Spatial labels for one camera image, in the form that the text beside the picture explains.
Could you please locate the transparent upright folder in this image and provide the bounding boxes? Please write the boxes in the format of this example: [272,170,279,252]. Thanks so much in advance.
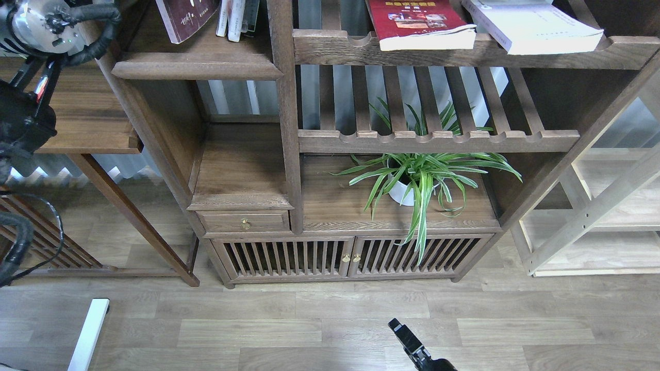
[241,0,260,37]

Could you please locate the green spider plant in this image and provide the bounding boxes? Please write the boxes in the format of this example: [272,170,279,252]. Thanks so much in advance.
[332,98,522,264]

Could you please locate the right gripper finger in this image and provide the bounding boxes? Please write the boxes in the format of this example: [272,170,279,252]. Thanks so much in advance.
[387,318,430,361]

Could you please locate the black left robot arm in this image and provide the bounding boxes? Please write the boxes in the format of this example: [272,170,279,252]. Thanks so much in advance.
[1,1,122,182]

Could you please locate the light wooden shelf unit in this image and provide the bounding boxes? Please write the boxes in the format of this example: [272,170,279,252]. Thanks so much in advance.
[509,70,660,278]

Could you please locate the dark wooden bookshelf cabinet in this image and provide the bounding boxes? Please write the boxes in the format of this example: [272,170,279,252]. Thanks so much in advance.
[100,1,658,288]

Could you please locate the dark red book white characters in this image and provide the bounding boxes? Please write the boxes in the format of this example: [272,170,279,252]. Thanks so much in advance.
[156,1,219,44]

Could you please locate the small wooden drawer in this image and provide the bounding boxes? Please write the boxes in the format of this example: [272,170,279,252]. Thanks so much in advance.
[196,210,289,233]

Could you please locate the white bar on floor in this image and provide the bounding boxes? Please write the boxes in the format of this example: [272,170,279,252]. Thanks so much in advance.
[68,298,110,370]

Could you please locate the right slatted cabinet door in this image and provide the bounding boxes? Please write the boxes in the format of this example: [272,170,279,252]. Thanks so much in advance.
[340,234,492,279]

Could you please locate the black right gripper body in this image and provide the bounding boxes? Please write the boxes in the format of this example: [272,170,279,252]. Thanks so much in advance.
[412,350,456,370]

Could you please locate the slatted cabinet door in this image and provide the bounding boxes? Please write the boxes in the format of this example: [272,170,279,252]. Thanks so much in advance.
[211,237,354,283]
[340,234,492,279]

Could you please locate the dark wooden side table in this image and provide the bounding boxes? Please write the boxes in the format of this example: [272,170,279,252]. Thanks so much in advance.
[34,62,200,287]

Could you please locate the red book on top shelf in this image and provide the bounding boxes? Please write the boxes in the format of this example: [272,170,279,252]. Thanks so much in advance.
[366,1,476,52]

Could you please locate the wooden slatted rack left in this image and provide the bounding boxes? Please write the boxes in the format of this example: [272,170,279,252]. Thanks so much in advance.
[2,186,120,286]

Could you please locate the white plant pot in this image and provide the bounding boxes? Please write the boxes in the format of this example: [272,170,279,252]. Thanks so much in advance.
[387,174,439,206]

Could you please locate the left slatted cabinet door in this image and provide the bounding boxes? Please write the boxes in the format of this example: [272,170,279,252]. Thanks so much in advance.
[211,237,354,283]

